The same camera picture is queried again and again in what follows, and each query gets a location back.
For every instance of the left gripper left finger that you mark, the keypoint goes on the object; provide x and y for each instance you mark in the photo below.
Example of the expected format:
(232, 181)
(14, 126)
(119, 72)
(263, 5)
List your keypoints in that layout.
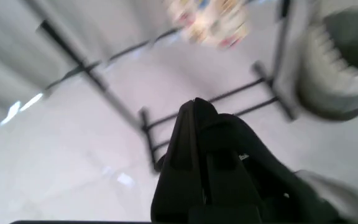
(179, 186)

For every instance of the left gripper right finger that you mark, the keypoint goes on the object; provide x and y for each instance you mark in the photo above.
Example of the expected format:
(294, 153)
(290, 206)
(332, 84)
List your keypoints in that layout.
(228, 193)

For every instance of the black garment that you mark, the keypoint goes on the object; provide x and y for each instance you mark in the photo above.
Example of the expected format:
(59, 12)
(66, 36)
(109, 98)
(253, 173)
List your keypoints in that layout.
(275, 180)

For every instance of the cream printed garment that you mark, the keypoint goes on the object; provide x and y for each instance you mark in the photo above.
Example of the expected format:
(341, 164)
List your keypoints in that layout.
(210, 21)

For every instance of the black clothes rack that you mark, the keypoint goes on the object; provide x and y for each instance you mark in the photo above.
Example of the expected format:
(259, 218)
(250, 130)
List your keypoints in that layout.
(104, 90)

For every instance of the white laundry basket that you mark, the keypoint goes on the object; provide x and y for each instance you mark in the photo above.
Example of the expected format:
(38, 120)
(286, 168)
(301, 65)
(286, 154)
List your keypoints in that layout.
(337, 62)

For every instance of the white curtain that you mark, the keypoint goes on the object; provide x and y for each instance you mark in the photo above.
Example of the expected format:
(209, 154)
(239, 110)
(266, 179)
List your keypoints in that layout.
(17, 46)

